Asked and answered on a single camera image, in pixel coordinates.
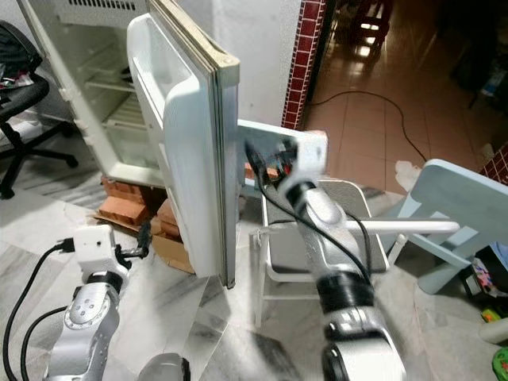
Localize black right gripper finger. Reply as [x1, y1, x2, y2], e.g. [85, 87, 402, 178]
[244, 143, 271, 179]

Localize white fridge door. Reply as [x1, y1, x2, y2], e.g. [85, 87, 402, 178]
[127, 0, 241, 288]

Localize white open fridge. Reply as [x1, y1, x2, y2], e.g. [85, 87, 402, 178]
[16, 0, 177, 189]

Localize brown cardboard piece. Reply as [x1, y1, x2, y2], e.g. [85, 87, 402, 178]
[147, 222, 198, 275]

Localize red brick stack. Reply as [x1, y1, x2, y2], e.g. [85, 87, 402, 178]
[95, 176, 167, 227]

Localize white plastic armchair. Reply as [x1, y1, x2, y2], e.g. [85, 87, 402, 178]
[252, 179, 463, 328]

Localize red tiled column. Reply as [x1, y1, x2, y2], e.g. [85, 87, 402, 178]
[282, 0, 327, 130]

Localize grey robot left leg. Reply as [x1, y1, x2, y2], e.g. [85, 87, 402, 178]
[143, 353, 191, 381]

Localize white crumpled paper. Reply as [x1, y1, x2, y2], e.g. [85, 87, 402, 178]
[395, 161, 430, 192]

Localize light blue plastic chair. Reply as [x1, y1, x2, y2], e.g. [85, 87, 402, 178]
[385, 159, 508, 296]

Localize black office chair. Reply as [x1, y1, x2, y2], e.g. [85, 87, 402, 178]
[0, 20, 80, 201]

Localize colourful plastic toys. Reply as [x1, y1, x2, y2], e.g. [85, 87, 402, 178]
[472, 244, 508, 381]

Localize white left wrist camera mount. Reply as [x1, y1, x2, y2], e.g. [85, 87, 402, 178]
[77, 225, 121, 276]

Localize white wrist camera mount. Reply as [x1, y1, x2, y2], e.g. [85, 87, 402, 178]
[288, 129, 329, 189]
[77, 225, 121, 276]

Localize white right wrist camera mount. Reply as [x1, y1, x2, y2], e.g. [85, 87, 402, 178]
[288, 129, 329, 189]

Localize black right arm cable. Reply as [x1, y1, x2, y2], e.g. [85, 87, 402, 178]
[258, 176, 374, 279]

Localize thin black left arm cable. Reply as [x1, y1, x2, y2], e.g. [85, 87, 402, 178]
[21, 306, 72, 381]

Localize black floor cable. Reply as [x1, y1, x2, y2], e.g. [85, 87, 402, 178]
[310, 90, 431, 165]

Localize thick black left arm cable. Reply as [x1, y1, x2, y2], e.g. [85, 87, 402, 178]
[2, 238, 80, 381]

